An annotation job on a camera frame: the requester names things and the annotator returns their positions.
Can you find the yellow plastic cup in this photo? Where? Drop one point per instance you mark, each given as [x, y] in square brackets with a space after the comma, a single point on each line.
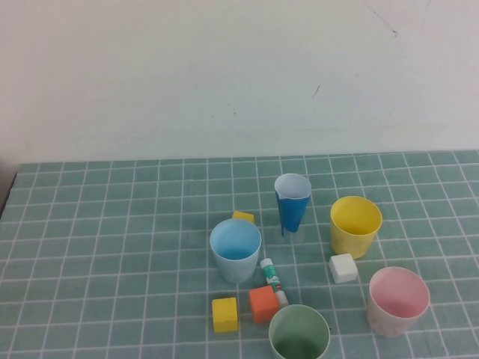
[348, 243]

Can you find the green plastic cup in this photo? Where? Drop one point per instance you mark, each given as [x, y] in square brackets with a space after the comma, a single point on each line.
[295, 329]

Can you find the pink plastic cup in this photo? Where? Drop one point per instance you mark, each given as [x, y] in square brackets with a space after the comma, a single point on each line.
[389, 321]

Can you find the small flat yellow block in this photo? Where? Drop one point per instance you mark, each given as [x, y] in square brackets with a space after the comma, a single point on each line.
[243, 216]

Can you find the blue paper cone cup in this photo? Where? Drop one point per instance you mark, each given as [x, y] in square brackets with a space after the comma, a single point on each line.
[292, 213]

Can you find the clear cone holder base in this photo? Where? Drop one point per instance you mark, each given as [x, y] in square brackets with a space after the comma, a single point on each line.
[298, 235]

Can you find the light blue plastic cup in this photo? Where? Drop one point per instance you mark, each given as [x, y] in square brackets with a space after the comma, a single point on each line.
[235, 269]

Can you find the white green glue stick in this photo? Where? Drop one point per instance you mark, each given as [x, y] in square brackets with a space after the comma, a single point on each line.
[271, 276]

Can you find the orange cube block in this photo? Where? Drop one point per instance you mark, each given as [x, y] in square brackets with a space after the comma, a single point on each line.
[262, 303]

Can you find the white cube block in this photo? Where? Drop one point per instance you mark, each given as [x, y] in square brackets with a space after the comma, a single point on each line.
[342, 267]

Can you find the large yellow cube block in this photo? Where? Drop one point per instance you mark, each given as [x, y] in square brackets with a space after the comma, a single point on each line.
[224, 314]

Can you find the teal checkered tablecloth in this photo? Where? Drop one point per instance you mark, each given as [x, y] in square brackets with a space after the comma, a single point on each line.
[112, 261]

